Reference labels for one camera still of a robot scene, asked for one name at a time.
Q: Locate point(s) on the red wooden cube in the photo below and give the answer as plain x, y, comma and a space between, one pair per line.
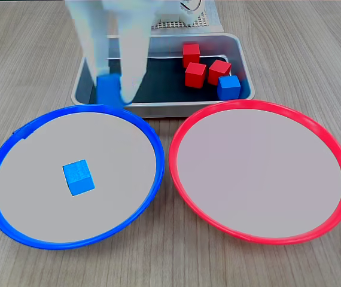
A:
191, 53
219, 71
195, 74

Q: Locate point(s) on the white dish red rim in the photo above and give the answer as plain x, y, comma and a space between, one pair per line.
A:
260, 179

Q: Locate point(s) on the white dish blue rim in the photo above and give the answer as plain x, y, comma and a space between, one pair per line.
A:
39, 194

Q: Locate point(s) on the silver metal tray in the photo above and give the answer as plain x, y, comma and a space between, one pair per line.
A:
173, 45

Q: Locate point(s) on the white mesh mat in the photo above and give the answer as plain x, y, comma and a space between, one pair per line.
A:
208, 21

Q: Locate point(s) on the blue wooden cube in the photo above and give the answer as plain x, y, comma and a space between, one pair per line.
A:
228, 87
77, 177
107, 91

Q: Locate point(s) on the black tray liner mat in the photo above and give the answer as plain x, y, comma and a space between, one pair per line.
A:
164, 80

